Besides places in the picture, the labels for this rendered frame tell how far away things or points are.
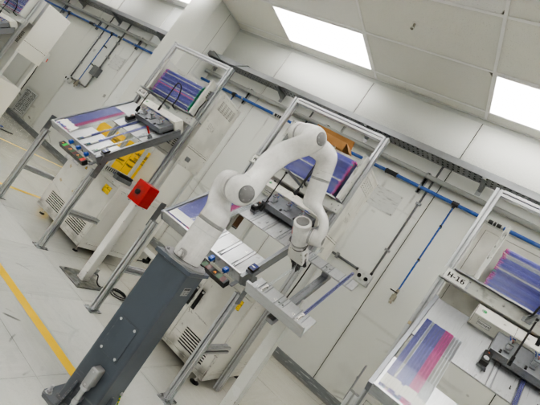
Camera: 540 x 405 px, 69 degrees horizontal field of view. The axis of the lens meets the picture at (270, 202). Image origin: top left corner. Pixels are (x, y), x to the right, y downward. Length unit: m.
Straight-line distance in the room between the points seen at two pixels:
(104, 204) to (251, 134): 2.19
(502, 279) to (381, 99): 2.70
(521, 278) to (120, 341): 1.85
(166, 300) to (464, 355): 1.37
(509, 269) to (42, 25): 5.68
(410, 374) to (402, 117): 2.97
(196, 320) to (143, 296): 0.93
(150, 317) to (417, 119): 3.42
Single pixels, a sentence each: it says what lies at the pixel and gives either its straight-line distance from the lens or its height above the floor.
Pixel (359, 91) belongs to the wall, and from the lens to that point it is 4.62.
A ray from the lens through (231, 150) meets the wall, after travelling 4.82.
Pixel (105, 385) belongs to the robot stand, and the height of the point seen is 0.18.
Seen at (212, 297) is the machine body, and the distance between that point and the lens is 2.47.
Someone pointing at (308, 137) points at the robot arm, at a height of 1.40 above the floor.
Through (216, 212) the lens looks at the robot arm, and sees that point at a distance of 1.55.
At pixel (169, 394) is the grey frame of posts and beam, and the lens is 2.23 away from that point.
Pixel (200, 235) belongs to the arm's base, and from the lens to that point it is 1.56.
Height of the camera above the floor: 1.02
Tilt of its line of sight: 3 degrees up
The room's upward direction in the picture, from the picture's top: 35 degrees clockwise
